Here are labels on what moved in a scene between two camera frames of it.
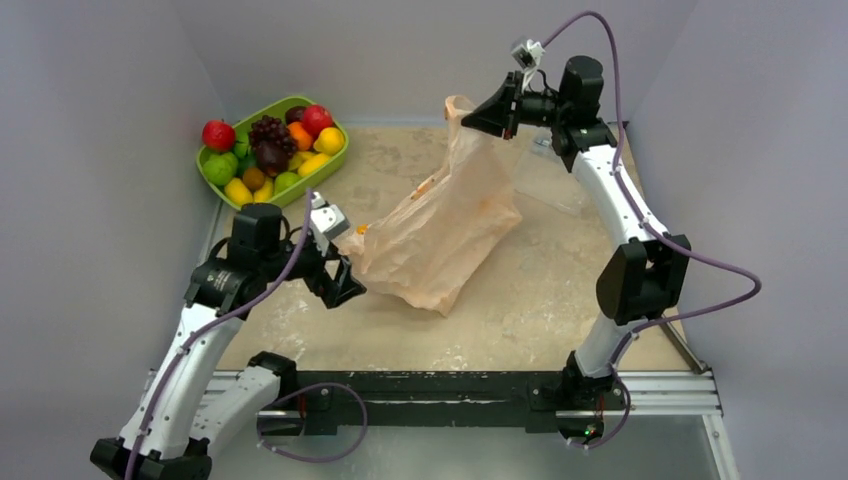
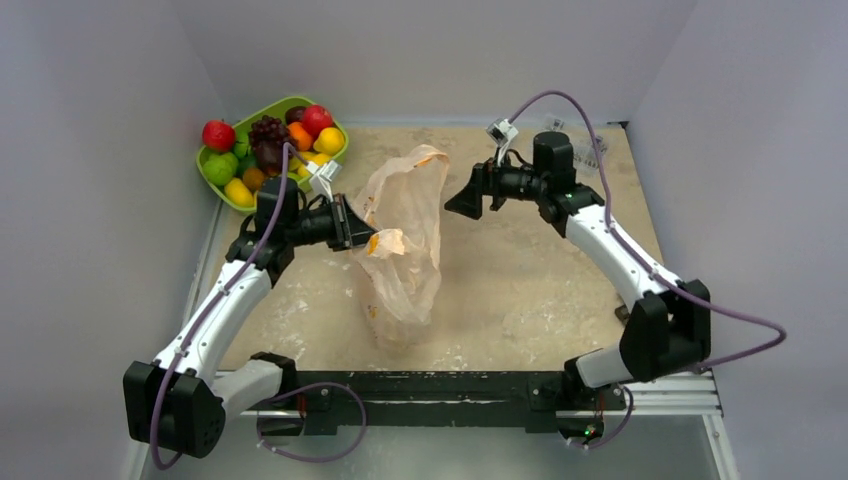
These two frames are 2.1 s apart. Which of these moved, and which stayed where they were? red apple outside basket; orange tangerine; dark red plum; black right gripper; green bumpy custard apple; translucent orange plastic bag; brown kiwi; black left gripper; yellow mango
Moved: black left gripper; translucent orange plastic bag; black right gripper
Stayed: dark red plum; red apple outside basket; green bumpy custard apple; orange tangerine; brown kiwi; yellow mango
